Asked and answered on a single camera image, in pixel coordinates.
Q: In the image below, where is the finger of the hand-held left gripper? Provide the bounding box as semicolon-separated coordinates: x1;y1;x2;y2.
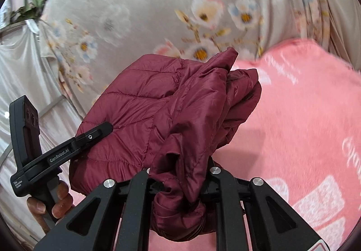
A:
72;122;114;153

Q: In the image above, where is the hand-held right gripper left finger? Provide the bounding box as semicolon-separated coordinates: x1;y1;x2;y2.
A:
34;168;165;251

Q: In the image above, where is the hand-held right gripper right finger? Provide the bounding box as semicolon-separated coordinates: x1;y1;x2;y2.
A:
199;165;329;251

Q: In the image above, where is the maroon quilted jacket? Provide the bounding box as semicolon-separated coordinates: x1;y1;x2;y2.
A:
68;46;263;242

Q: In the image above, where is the person's left hand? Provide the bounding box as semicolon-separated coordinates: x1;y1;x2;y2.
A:
27;182;74;236

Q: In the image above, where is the white satin cloth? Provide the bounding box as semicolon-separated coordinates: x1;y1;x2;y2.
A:
0;18;85;244

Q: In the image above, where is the pink blanket with white bows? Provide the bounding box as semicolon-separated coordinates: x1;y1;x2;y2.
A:
63;38;361;251

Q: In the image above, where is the grey floral bed sheet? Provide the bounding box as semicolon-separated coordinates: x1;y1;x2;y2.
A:
37;0;360;120

